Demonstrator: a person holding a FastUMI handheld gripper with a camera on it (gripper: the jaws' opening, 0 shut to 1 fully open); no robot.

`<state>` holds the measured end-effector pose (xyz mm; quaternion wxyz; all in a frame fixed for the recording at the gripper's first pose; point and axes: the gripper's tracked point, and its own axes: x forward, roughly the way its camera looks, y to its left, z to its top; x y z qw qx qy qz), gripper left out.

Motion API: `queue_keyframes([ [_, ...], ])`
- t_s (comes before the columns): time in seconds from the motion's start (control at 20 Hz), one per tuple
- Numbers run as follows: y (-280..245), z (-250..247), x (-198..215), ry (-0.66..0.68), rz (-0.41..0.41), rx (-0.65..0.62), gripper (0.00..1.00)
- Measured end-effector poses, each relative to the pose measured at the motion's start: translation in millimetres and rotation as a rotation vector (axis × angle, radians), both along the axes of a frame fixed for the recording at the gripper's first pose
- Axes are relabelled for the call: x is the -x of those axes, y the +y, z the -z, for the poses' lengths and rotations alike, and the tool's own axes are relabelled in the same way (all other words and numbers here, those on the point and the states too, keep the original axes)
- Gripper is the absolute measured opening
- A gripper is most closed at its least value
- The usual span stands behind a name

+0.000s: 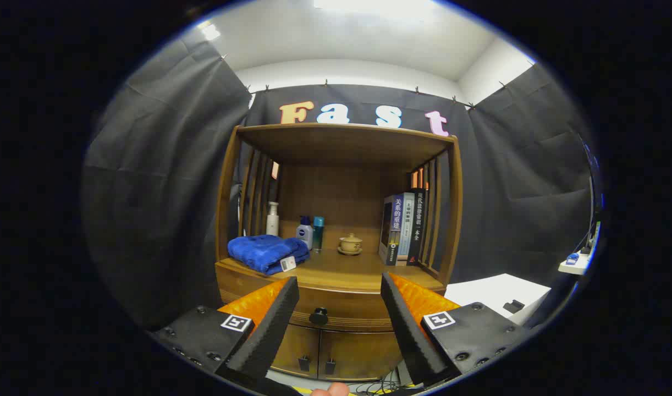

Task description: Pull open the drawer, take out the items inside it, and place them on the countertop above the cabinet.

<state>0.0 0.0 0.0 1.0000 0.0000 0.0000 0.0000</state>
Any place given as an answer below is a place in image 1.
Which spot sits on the small blue and white device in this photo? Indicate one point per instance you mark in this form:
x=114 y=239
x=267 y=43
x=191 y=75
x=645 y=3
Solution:
x=573 y=263

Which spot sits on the ceiling light panel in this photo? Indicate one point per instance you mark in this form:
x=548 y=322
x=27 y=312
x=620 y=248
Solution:
x=209 y=31

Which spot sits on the grey book with blue spine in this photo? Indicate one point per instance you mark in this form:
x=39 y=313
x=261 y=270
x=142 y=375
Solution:
x=390 y=228

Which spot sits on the black round drawer knob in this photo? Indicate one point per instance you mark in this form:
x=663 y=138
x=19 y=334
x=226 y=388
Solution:
x=318 y=315

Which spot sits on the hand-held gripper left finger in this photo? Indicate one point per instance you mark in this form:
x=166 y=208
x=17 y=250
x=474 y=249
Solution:
x=270 y=324

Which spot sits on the brown wooden cabinet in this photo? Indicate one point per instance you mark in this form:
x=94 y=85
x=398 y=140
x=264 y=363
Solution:
x=341 y=187

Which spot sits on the brown wooden drawer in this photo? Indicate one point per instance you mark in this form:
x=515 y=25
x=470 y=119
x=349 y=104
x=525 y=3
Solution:
x=347 y=300

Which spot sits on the wooden countertop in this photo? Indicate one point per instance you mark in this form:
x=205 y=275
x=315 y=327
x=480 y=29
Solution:
x=341 y=269

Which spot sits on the beige lidded teacup with saucer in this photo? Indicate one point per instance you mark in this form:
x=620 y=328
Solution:
x=350 y=243

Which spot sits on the clear teal bottle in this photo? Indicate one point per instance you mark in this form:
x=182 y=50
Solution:
x=318 y=234

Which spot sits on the white table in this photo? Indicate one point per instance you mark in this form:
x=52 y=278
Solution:
x=495 y=289

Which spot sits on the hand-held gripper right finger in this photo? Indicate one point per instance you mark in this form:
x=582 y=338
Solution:
x=407 y=324

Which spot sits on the black plastic block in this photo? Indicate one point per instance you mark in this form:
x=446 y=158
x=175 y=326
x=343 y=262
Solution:
x=513 y=306

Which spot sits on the book with pale spine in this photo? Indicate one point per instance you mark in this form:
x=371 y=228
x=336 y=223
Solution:
x=408 y=225

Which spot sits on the blue folded towel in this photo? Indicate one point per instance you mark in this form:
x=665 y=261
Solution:
x=262 y=250

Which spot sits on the white pump bottle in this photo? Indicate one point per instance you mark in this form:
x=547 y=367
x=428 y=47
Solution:
x=272 y=223

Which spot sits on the book with black spine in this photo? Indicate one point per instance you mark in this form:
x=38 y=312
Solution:
x=418 y=220

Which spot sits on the wooden cabinet door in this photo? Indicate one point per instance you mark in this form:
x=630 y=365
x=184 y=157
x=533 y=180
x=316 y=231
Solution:
x=300 y=344
x=358 y=352

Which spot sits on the white bottle with blue cap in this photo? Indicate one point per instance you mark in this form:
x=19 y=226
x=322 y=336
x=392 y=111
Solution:
x=304 y=234

